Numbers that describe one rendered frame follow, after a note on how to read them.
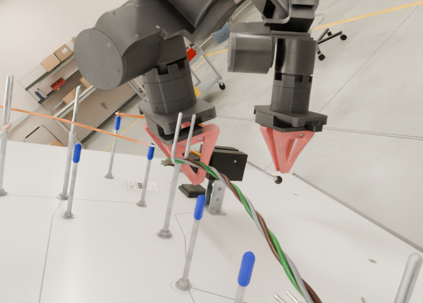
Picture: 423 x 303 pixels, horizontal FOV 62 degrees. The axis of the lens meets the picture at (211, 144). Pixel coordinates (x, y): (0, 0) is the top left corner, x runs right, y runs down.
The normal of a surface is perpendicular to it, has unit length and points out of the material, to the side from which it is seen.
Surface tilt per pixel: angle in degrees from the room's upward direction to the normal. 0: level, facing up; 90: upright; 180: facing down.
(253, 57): 85
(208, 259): 50
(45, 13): 90
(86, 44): 77
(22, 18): 90
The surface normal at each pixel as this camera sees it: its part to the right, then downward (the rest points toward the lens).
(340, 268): 0.20, -0.96
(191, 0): -0.43, 0.44
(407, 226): -0.58, -0.72
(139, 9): 0.52, -0.50
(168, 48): 0.48, 0.29
